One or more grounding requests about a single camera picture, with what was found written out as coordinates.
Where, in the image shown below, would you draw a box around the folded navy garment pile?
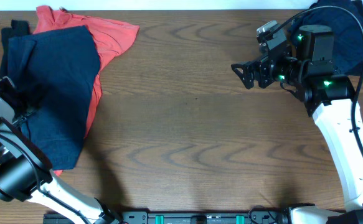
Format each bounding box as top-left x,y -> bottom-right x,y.
288,0 -> 363,76

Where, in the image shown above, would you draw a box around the red printed t-shirt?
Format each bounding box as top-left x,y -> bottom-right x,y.
33,5 -> 140,177

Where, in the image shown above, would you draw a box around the black t-shirt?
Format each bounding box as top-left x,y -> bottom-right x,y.
0,20 -> 31,78

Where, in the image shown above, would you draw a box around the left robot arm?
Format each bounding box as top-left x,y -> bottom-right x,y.
0,77 -> 123,223

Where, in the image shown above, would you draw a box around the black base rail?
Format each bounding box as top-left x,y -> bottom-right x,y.
43,210 -> 294,224

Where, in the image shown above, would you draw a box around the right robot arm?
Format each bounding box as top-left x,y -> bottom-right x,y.
232,21 -> 363,223

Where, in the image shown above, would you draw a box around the navy blue denim shorts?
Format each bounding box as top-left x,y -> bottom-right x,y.
7,26 -> 100,170

